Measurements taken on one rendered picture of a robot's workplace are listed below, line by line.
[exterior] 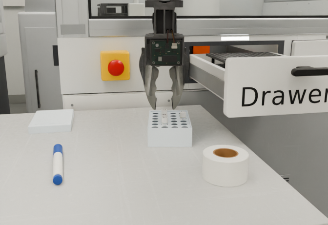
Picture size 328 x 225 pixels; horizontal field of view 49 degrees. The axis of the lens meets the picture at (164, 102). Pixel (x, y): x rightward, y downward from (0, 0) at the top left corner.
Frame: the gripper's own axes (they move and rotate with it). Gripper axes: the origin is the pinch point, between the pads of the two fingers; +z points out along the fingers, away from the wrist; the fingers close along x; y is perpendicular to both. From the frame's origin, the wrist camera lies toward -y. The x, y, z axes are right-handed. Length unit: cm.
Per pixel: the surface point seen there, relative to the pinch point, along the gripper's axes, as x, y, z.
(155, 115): -1.8, -2.2, 3.6
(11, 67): -162, -322, 42
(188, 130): 4.5, 7.5, 3.6
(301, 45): 38.9, -29.7, -8.6
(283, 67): 22.0, 5.8, -8.0
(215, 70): 11.1, -5.0, -5.7
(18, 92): -158, -322, 71
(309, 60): 27.0, 4.9, -9.1
